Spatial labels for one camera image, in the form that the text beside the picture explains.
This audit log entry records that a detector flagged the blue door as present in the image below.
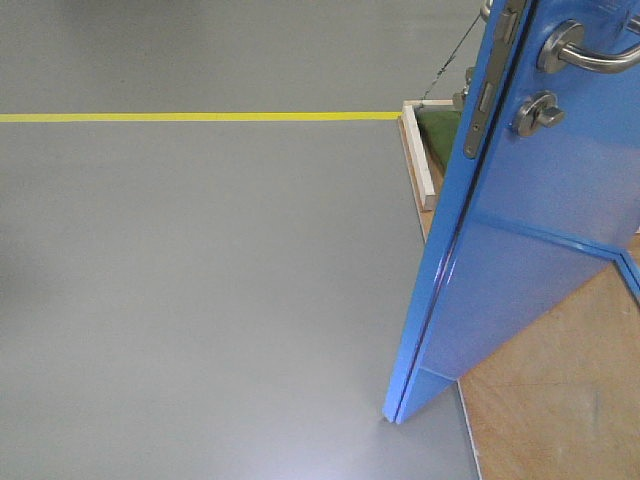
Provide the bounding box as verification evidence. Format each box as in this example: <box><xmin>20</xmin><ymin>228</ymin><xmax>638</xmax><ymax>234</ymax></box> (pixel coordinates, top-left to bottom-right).
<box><xmin>383</xmin><ymin>1</ymin><xmax>639</xmax><ymax>423</ymax></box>

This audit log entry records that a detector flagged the plywood door platform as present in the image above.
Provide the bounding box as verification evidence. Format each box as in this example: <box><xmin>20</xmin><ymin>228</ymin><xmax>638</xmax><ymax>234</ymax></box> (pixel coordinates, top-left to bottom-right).
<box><xmin>397</xmin><ymin>98</ymin><xmax>640</xmax><ymax>480</ymax></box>

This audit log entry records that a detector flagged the left green sandbag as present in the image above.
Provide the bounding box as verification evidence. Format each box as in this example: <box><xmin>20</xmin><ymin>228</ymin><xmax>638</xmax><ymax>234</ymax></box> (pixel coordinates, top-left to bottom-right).
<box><xmin>416</xmin><ymin>109</ymin><xmax>462</xmax><ymax>175</ymax></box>

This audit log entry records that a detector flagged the steel thumb turn lock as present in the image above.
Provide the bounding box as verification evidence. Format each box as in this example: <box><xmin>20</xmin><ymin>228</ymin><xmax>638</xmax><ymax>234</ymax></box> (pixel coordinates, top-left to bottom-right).
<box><xmin>512</xmin><ymin>90</ymin><xmax>565</xmax><ymax>137</ymax></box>

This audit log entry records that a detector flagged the steel lock edge plate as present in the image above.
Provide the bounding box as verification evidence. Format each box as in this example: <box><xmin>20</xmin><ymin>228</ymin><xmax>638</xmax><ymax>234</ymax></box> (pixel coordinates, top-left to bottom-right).
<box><xmin>464</xmin><ymin>1</ymin><xmax>527</xmax><ymax>159</ymax></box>

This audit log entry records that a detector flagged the white door base frame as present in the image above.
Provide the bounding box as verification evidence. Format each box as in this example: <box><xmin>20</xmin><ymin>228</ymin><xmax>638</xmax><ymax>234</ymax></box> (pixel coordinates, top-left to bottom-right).
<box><xmin>399</xmin><ymin>100</ymin><xmax>461</xmax><ymax>212</ymax></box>

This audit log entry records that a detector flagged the black guy rope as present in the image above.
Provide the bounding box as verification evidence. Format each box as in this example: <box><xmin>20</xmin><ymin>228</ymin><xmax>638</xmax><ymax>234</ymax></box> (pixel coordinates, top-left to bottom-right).
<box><xmin>421</xmin><ymin>10</ymin><xmax>484</xmax><ymax>101</ymax></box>

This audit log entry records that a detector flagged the steel door lever handle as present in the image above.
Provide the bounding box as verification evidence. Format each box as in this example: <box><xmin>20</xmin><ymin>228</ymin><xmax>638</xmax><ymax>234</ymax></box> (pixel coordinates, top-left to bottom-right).
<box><xmin>536</xmin><ymin>20</ymin><xmax>639</xmax><ymax>74</ymax></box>

